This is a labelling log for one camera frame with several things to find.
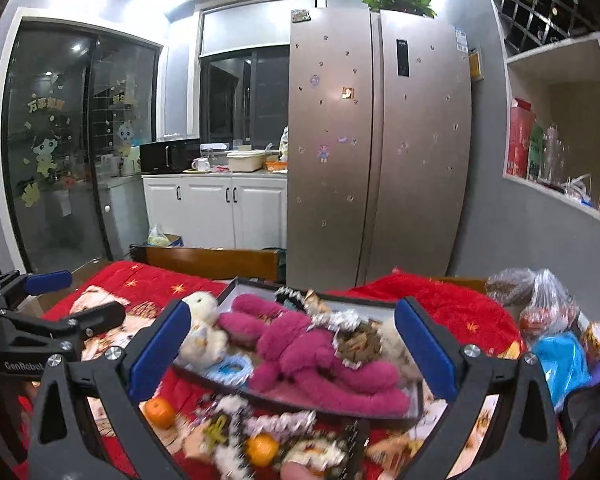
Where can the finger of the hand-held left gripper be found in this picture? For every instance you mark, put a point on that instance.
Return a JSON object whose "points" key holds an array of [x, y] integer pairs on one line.
{"points": [[90, 319], [50, 281]]}

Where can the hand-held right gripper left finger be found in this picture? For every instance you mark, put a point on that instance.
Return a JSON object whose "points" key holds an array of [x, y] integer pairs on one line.
{"points": [[160, 355]]}

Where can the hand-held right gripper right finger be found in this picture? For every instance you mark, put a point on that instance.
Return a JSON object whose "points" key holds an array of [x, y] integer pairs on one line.
{"points": [[425, 355]]}

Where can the tangerine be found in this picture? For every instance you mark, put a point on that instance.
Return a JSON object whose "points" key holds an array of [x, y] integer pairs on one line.
{"points": [[160, 412], [262, 451]]}

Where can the white lace scrunchie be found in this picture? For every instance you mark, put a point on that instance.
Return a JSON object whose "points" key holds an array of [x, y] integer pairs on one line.
{"points": [[332, 321]]}

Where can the dark rectangular tray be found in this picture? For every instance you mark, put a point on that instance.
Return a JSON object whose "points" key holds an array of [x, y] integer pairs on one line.
{"points": [[260, 287]]}

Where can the beige fluffy plush toy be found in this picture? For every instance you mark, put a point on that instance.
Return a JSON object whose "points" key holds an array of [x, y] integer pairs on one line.
{"points": [[392, 340]]}

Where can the white plush toy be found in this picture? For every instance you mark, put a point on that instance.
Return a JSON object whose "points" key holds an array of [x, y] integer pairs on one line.
{"points": [[202, 340]]}

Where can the red bear print blanket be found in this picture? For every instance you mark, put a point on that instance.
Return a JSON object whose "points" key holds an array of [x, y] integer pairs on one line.
{"points": [[455, 310]]}

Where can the light blue scrunchie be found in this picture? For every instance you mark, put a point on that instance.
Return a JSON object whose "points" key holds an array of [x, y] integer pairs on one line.
{"points": [[215, 371]]}

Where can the brown pinecone plush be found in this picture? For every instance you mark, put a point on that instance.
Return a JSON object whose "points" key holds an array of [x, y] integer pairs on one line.
{"points": [[360, 346]]}

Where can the wooden chair back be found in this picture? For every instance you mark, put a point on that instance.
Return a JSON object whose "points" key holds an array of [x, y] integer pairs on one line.
{"points": [[205, 262]]}

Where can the cardboard box with bag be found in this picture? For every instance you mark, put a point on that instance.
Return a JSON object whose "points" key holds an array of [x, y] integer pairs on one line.
{"points": [[162, 237]]}

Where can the magenta plush toy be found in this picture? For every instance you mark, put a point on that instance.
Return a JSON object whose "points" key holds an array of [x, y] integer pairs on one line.
{"points": [[300, 350]]}

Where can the sliding glass door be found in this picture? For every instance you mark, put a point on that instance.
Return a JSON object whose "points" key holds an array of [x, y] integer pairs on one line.
{"points": [[70, 150]]}

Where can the clear plastic bag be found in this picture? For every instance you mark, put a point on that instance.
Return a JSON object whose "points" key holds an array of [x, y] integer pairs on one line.
{"points": [[550, 305]]}

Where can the silver lace scrunchie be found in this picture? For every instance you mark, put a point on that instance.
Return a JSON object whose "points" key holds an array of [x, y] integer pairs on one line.
{"points": [[280, 422]]}

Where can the blue plastic bag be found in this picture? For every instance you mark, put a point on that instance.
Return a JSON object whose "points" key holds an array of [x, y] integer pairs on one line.
{"points": [[562, 370]]}

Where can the white kitchen cabinet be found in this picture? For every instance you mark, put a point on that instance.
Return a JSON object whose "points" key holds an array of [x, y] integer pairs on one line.
{"points": [[210, 210]]}

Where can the black microwave oven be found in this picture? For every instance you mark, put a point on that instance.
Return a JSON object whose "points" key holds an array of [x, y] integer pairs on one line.
{"points": [[167, 156]]}

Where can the grey and purple cloth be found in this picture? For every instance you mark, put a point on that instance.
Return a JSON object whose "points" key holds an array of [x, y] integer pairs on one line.
{"points": [[592, 410]]}

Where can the white mug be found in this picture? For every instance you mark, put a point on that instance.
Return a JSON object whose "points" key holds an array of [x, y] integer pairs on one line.
{"points": [[200, 164]]}

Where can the silver double-door refrigerator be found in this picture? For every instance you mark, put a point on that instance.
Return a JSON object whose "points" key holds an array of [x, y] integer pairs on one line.
{"points": [[380, 160]]}

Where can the cream plastic basin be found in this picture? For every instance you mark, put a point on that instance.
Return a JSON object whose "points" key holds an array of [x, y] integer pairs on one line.
{"points": [[245, 161]]}

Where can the orange food container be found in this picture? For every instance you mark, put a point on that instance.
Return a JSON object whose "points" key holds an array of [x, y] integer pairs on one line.
{"points": [[275, 164]]}

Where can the tall red gift box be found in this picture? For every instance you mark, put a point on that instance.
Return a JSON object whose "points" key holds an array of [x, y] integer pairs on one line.
{"points": [[520, 140]]}

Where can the clear glass jar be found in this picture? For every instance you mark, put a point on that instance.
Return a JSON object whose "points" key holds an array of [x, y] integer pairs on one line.
{"points": [[554, 157]]}

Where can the printed plastic bag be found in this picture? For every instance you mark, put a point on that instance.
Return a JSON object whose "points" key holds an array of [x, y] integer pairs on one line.
{"points": [[284, 145]]}

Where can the dark kitchen window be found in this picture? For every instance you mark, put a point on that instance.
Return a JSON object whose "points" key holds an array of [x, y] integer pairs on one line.
{"points": [[250, 100]]}

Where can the diamond lattice wine rack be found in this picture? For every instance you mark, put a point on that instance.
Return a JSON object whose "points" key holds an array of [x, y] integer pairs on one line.
{"points": [[545, 10]]}

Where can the yellow wall box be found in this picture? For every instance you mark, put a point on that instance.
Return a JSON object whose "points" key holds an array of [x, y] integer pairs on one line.
{"points": [[476, 65]]}

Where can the white wall shelf unit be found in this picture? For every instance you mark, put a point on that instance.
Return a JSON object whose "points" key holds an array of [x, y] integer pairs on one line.
{"points": [[570, 45]]}

